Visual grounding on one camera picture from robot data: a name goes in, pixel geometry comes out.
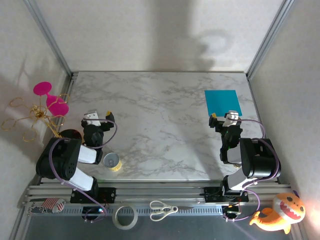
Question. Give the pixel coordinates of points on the blue paper sheet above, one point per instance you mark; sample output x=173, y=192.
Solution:
x=221, y=101

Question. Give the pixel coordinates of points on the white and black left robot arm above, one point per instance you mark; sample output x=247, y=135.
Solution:
x=65, y=160

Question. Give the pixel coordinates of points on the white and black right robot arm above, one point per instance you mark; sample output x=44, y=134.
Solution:
x=257, y=160

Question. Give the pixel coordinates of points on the small black cylinder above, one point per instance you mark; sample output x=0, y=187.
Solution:
x=237, y=165

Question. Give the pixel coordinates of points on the tin can with yellow label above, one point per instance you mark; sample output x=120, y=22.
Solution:
x=111, y=162

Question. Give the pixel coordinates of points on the pink plastic wine glass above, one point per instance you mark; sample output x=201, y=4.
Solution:
x=56, y=106

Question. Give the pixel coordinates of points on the black controller box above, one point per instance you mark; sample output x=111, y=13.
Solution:
x=90, y=211
x=232, y=211

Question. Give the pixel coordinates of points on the flag print pouch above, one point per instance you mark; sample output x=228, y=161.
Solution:
x=48, y=205

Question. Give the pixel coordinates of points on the clear tape roll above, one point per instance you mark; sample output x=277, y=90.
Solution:
x=115, y=221

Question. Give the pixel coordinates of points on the orange shark plush toy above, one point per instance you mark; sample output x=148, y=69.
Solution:
x=285, y=212

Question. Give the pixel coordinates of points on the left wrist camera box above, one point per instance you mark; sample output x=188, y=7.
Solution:
x=91, y=117

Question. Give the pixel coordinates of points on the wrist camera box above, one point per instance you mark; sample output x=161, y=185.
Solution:
x=231, y=118
x=91, y=117

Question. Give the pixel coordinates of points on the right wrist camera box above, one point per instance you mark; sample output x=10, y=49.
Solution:
x=231, y=118

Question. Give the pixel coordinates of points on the aluminium side rail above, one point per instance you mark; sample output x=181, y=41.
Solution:
x=256, y=105
x=68, y=85

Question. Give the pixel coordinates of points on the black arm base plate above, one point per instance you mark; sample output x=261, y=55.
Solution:
x=107, y=195
x=212, y=196

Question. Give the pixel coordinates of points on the aluminium mounting rail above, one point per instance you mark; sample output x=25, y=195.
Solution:
x=160, y=193

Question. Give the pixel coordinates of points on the aluminium frame post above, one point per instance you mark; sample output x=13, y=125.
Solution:
x=49, y=37
x=270, y=37

